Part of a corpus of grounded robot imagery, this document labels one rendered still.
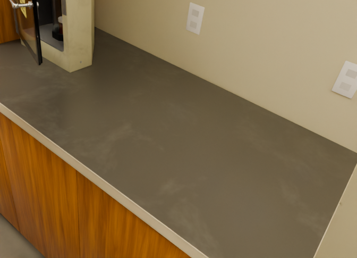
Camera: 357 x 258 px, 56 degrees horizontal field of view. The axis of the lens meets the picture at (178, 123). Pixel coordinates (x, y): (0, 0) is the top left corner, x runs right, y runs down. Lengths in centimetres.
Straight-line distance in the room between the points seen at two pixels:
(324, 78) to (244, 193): 53
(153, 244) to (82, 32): 82
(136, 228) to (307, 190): 51
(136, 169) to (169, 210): 16
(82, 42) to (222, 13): 55
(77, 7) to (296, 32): 78
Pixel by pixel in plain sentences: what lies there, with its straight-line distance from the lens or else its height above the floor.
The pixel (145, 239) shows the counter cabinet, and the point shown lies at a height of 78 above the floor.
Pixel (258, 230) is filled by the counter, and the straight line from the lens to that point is 91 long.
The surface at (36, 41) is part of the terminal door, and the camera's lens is 129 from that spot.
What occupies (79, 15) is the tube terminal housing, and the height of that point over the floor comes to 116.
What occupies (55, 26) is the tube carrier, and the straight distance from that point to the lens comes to 147.
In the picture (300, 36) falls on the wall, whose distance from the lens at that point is 127.
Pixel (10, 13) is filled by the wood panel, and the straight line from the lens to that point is 164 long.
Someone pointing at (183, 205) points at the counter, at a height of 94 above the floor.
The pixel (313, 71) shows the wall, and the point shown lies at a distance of 129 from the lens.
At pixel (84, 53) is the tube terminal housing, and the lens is 141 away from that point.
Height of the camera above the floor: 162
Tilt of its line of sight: 36 degrees down
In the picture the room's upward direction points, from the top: 10 degrees clockwise
